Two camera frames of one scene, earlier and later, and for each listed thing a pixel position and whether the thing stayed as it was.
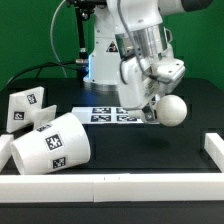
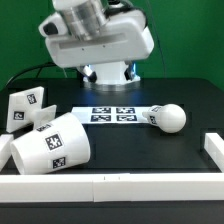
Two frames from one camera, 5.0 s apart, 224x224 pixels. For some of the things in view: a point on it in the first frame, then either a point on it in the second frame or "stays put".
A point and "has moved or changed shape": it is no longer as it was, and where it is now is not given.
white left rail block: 5,149 stays put
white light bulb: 171,111 has moved or changed shape
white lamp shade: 56,146 stays put
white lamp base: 25,108 stays put
